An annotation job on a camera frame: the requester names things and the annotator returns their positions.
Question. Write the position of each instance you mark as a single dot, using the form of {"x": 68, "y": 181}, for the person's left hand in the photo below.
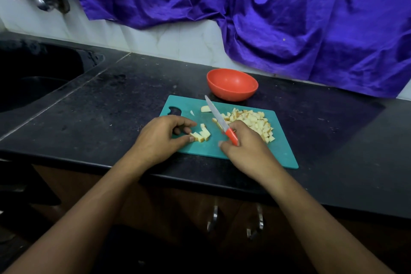
{"x": 157, "y": 142}

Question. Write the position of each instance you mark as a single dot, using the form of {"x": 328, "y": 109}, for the person's right hand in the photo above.
{"x": 250, "y": 155}

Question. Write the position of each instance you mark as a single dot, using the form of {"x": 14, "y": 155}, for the teal plastic cutting board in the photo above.
{"x": 282, "y": 155}

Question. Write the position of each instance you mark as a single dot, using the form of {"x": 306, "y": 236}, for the pile of diced apple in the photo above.
{"x": 252, "y": 121}

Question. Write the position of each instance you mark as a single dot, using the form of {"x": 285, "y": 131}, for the half-round pale potato slice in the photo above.
{"x": 205, "y": 109}
{"x": 201, "y": 134}

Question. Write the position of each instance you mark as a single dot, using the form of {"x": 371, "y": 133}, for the orange bowl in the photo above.
{"x": 232, "y": 84}

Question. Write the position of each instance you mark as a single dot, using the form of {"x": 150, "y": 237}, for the person's right forearm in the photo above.
{"x": 334, "y": 232}

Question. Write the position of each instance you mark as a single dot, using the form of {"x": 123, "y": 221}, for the person's left forearm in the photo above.
{"x": 70, "y": 232}

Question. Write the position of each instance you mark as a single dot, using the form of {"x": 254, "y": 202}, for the dark kitchen sink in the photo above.
{"x": 38, "y": 78}

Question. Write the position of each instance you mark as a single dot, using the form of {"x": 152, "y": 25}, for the purple cloth curtain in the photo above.
{"x": 327, "y": 13}

